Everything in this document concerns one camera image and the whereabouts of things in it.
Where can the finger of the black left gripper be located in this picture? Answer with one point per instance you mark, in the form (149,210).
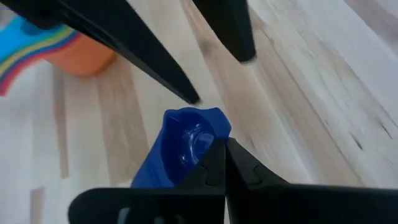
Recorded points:
(230,28)
(124,37)

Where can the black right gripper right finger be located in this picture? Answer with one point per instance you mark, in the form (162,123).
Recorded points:
(280,205)

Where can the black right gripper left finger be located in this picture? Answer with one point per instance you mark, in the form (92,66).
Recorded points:
(186,202)

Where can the orange measuring cup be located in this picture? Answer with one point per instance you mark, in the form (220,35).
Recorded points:
(84,57)

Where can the dark blue measuring cup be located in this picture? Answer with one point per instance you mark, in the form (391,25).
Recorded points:
(174,146)

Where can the teal measuring cup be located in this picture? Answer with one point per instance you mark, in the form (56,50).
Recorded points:
(18,40)

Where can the rainbow cups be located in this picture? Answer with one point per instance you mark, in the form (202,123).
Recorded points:
(4,84)

